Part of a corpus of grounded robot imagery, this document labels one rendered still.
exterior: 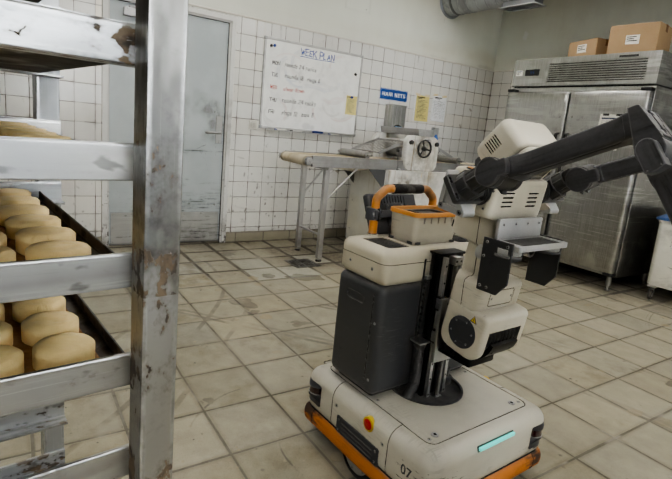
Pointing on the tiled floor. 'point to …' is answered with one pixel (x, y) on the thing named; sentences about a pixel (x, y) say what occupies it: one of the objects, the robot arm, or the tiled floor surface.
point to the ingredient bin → (659, 277)
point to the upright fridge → (660, 71)
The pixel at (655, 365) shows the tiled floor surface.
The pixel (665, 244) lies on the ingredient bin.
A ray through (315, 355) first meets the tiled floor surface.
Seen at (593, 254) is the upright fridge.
